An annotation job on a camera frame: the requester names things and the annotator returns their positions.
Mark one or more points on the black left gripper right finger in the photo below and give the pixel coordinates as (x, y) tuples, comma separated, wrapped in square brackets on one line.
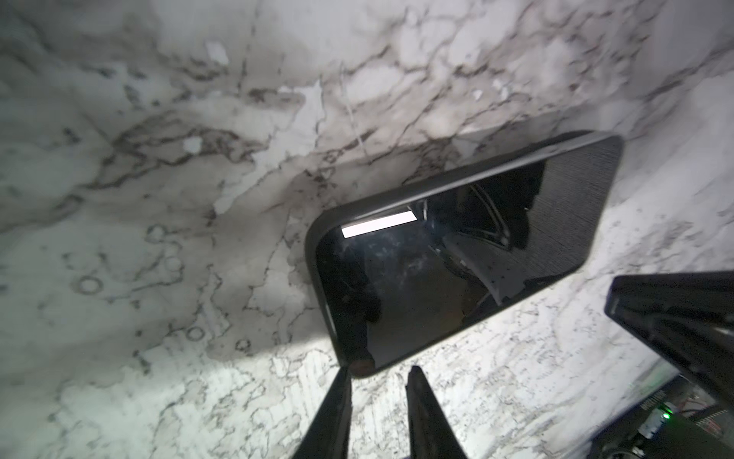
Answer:
[(430, 434)]

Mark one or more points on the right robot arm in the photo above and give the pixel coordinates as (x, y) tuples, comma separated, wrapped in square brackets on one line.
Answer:
[(679, 420)]

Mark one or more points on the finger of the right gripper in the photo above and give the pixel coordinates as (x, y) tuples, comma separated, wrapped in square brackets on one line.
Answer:
[(686, 318)]

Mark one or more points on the black phone with camera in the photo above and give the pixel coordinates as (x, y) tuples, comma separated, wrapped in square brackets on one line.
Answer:
[(327, 229)]

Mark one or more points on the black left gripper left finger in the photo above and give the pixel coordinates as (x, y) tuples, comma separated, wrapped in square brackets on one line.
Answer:
[(328, 435)]

